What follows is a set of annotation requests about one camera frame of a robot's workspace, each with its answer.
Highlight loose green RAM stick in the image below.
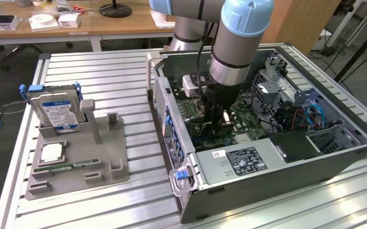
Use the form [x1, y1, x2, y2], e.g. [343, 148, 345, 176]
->
[33, 160, 100, 174]

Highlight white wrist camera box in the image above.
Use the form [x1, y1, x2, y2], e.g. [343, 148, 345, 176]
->
[181, 74, 208, 98]

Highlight black office chair base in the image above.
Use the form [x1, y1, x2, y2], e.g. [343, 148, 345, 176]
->
[0, 42, 75, 71]

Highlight black stand pole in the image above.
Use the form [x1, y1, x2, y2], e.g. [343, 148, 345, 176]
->
[333, 14, 367, 83]

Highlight small white box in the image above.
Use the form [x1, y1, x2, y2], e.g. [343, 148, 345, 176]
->
[57, 13, 81, 29]

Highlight white boxes on desk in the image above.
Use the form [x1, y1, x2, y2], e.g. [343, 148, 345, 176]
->
[28, 13, 60, 32]

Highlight grey power supply unit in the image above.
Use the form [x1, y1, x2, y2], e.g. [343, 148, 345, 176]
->
[195, 138, 287, 186]

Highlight tall metal disk bay cage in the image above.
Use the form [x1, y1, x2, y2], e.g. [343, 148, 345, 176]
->
[249, 56, 317, 117]

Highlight CPU socket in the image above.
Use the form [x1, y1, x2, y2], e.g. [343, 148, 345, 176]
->
[192, 97, 208, 118]

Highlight black camera cable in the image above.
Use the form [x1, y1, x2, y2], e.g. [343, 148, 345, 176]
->
[196, 21, 217, 97]

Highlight low metal disk bay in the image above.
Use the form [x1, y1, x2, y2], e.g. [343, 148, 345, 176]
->
[305, 124, 367, 155]

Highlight green motherboard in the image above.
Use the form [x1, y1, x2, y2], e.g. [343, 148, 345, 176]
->
[169, 78, 272, 152]

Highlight silver CPU chip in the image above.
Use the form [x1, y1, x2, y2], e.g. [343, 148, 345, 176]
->
[41, 144, 65, 163]

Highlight grey floor cable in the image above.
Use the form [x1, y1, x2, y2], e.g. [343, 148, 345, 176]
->
[0, 101, 28, 115]

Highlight white papers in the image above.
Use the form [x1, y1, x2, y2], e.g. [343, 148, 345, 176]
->
[151, 13, 176, 29]

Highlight hard disk in blue caddy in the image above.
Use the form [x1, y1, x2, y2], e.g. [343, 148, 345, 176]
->
[16, 80, 87, 135]

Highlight black lamp base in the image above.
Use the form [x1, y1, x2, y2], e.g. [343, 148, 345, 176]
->
[99, 0, 133, 19]

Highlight blue wire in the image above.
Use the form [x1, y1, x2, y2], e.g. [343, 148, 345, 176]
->
[304, 104, 327, 131]

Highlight wooden cabinet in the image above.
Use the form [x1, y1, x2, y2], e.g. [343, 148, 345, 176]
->
[260, 0, 341, 56]

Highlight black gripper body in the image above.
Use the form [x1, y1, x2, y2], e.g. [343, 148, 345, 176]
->
[201, 83, 241, 112]

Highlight wooden desk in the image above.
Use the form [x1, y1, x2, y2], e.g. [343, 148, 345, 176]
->
[0, 0, 216, 52]

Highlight open dark grey PC case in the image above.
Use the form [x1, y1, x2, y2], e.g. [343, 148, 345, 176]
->
[147, 42, 367, 224]

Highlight blue case latch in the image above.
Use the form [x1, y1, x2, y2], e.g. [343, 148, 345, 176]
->
[175, 170, 192, 182]

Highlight white box with black lid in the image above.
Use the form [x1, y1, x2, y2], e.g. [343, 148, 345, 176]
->
[0, 14, 20, 31]

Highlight grey parts rack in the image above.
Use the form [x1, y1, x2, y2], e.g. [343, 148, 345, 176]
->
[24, 99, 129, 202]

